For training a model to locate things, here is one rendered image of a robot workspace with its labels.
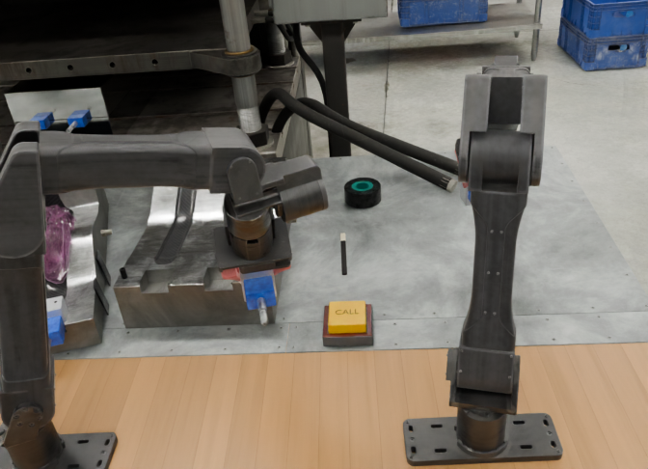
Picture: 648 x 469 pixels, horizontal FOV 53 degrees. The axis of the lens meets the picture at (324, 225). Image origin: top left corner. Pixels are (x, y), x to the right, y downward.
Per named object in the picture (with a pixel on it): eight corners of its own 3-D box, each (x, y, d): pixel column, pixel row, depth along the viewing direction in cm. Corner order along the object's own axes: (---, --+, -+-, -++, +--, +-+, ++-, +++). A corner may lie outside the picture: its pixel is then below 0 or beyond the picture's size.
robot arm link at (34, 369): (56, 392, 89) (43, 175, 74) (56, 427, 83) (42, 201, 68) (6, 398, 86) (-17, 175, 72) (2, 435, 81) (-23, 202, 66)
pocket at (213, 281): (236, 300, 107) (233, 283, 105) (205, 301, 107) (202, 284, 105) (241, 284, 111) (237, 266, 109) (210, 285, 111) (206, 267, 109)
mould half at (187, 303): (274, 323, 109) (264, 259, 102) (125, 328, 111) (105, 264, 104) (297, 182, 152) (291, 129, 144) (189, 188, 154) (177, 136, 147)
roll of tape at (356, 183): (348, 190, 147) (347, 177, 145) (383, 191, 145) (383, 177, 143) (341, 207, 140) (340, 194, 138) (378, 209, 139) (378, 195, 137)
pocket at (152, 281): (173, 302, 108) (169, 285, 106) (142, 304, 108) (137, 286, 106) (179, 286, 112) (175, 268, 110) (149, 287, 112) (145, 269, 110)
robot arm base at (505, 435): (401, 382, 85) (406, 425, 79) (554, 375, 84) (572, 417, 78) (402, 424, 89) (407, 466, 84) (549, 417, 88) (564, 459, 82)
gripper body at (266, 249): (214, 234, 91) (207, 206, 85) (284, 223, 93) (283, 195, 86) (219, 274, 88) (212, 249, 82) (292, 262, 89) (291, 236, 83)
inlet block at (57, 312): (66, 372, 99) (55, 346, 96) (32, 380, 98) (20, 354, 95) (71, 320, 110) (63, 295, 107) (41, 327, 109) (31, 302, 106)
